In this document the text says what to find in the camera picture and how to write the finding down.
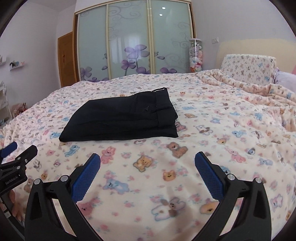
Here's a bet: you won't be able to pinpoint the wall power socket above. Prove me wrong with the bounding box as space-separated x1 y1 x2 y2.
212 38 219 44

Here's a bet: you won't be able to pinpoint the sliding glass wardrobe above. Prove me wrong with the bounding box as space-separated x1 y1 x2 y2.
73 1 196 82

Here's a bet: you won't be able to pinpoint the purple pillow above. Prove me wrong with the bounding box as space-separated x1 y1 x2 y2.
274 68 296 92

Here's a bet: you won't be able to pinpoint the teddy bear print blanket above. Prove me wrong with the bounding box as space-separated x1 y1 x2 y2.
1 70 295 240

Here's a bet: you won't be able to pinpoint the wooden door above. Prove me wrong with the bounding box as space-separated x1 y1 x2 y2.
58 32 76 87

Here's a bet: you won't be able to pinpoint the plush toy tube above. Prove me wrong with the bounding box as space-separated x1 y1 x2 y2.
189 38 203 73

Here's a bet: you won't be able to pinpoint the cream headboard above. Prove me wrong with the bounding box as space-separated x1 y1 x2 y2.
215 38 295 73

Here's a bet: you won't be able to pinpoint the black pants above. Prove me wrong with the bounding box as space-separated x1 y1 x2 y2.
59 87 178 142

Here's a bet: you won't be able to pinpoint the white wall shelf right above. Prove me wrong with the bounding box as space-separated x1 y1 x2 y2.
9 61 25 71

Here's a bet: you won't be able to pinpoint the left hand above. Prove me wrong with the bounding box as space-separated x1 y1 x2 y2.
1 189 23 221

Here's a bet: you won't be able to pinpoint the bear print pillow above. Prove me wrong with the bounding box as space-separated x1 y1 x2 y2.
221 54 276 85

